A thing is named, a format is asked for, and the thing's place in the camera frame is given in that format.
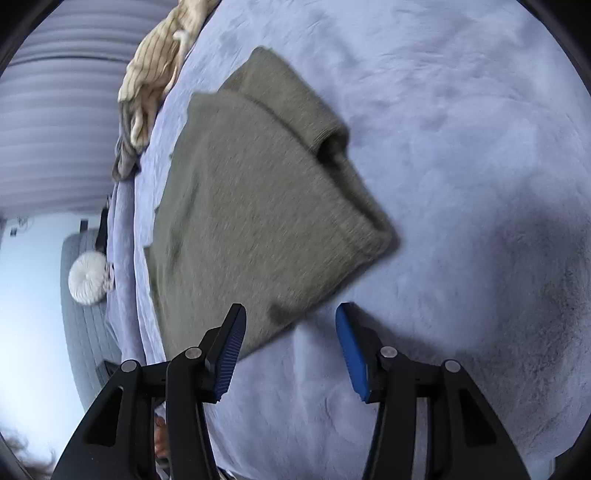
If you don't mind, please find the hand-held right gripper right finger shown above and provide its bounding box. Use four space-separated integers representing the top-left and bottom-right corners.
335 302 532 480

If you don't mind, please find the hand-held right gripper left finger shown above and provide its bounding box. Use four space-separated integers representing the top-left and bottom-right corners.
53 303 247 480

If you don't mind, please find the olive knit sweater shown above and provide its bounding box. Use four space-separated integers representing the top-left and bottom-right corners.
143 45 402 365

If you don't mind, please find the grey quilted sofa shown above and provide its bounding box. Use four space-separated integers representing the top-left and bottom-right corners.
60 231 141 409

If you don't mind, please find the white round cushion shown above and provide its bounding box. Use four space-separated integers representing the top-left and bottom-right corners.
68 251 108 305

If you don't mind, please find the dark object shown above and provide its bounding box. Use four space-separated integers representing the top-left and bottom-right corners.
94 195 112 254

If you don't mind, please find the lavender plush blanket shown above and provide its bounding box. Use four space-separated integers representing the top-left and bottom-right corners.
104 0 591 480

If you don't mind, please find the grey brown striped garment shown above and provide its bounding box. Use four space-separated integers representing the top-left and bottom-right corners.
112 104 142 182

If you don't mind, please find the cream striped garment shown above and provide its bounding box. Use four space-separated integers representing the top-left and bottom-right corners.
117 0 221 151

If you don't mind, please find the white pleated curtain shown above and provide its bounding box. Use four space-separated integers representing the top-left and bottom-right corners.
0 0 182 219

